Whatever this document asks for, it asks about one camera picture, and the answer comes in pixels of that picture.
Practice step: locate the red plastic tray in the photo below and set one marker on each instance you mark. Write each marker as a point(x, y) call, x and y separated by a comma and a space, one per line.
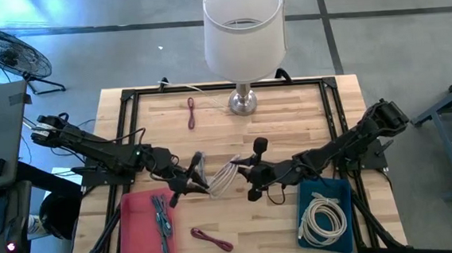
point(137, 228)

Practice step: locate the black device with pink light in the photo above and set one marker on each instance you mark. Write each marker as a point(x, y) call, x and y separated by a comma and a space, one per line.
point(14, 237)

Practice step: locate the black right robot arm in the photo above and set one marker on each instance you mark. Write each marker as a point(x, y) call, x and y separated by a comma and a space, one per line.
point(350, 141)

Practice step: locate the blue metal table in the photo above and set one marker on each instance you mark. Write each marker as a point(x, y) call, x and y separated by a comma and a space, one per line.
point(446, 135)

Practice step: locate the black tape strip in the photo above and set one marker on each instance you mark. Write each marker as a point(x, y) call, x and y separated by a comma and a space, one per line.
point(20, 99)

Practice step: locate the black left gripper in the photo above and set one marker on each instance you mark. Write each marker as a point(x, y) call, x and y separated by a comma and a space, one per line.
point(169, 164)

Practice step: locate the black round bin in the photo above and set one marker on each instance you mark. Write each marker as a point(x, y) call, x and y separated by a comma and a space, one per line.
point(60, 215)

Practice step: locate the silver lamp with white shade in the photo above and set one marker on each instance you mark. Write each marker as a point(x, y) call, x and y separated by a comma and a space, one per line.
point(244, 41)

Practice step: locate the black floor fan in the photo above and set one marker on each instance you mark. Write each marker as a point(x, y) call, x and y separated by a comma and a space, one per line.
point(5, 52)

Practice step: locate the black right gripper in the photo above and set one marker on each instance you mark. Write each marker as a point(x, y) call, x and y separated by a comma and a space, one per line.
point(267, 171)

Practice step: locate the white sneaker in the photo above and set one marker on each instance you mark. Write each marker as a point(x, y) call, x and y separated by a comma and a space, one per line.
point(37, 226)

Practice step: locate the white paper sheet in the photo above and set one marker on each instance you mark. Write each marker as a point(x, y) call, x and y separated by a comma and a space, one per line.
point(66, 175)

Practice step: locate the blue plastic tray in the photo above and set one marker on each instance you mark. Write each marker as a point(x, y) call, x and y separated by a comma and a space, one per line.
point(334, 184)

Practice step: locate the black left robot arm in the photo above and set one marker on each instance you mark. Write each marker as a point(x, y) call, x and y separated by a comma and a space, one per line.
point(92, 148)

